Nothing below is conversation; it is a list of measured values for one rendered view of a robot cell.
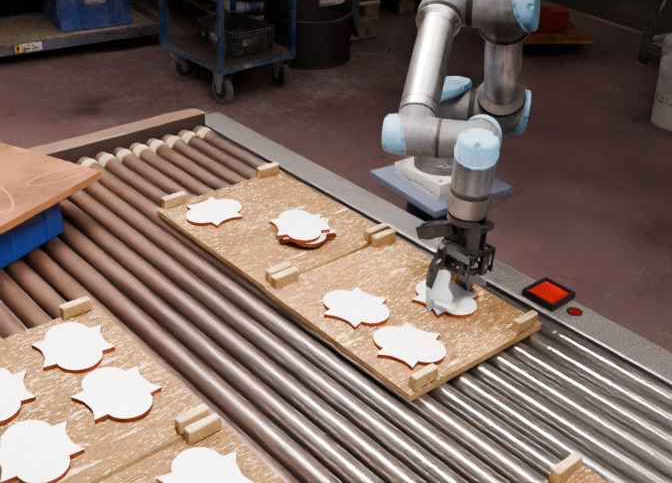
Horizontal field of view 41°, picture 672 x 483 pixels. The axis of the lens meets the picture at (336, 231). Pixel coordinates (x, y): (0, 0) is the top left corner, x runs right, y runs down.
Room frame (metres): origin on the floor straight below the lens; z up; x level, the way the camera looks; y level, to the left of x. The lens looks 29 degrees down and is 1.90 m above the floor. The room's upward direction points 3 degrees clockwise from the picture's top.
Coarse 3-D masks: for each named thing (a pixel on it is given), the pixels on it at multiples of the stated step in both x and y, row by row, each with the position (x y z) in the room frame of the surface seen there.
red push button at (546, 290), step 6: (546, 282) 1.57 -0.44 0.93; (534, 288) 1.54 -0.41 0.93; (540, 288) 1.54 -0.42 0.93; (546, 288) 1.54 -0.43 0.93; (552, 288) 1.54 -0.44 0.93; (558, 288) 1.55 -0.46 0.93; (540, 294) 1.52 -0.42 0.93; (546, 294) 1.52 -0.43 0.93; (552, 294) 1.52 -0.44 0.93; (558, 294) 1.52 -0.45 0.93; (564, 294) 1.52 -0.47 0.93; (552, 300) 1.50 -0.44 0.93
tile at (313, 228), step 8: (280, 216) 1.73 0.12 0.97; (288, 216) 1.73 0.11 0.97; (296, 216) 1.74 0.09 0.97; (304, 216) 1.74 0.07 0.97; (312, 216) 1.74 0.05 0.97; (320, 216) 1.75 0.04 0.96; (272, 224) 1.71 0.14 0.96; (280, 224) 1.70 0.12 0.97; (288, 224) 1.70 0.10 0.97; (296, 224) 1.70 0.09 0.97; (304, 224) 1.70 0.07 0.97; (312, 224) 1.70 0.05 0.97; (320, 224) 1.70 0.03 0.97; (280, 232) 1.66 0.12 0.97; (288, 232) 1.66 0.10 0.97; (296, 232) 1.66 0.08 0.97; (304, 232) 1.67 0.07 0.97; (312, 232) 1.67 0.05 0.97; (320, 232) 1.67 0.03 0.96; (296, 240) 1.64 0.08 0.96; (304, 240) 1.64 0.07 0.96; (312, 240) 1.64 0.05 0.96
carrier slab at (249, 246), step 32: (224, 192) 1.89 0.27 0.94; (256, 192) 1.90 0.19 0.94; (288, 192) 1.91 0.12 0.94; (224, 224) 1.74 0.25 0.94; (256, 224) 1.74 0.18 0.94; (352, 224) 1.76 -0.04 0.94; (224, 256) 1.60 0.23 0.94; (256, 256) 1.61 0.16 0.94; (288, 256) 1.61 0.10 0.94; (320, 256) 1.62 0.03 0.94
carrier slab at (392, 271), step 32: (352, 256) 1.62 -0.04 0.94; (384, 256) 1.63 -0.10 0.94; (416, 256) 1.64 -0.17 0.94; (288, 288) 1.49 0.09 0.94; (320, 288) 1.49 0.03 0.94; (352, 288) 1.50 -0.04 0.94; (384, 288) 1.51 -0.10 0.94; (480, 288) 1.52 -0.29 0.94; (320, 320) 1.38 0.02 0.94; (416, 320) 1.40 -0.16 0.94; (448, 320) 1.40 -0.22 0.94; (480, 320) 1.41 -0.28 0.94; (512, 320) 1.41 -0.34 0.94; (352, 352) 1.29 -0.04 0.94; (448, 352) 1.30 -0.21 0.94; (480, 352) 1.31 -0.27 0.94
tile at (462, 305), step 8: (424, 280) 1.53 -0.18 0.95; (416, 288) 1.50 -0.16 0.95; (424, 288) 1.50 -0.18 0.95; (456, 288) 1.50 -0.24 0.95; (424, 296) 1.47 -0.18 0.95; (456, 296) 1.47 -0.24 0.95; (464, 296) 1.47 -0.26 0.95; (472, 296) 1.48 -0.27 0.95; (424, 304) 1.45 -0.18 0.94; (440, 304) 1.44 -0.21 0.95; (448, 304) 1.44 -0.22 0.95; (456, 304) 1.44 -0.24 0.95; (464, 304) 1.45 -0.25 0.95; (472, 304) 1.45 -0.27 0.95; (440, 312) 1.41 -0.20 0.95; (448, 312) 1.42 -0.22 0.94; (456, 312) 1.42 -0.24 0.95; (464, 312) 1.42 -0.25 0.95; (472, 312) 1.42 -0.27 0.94
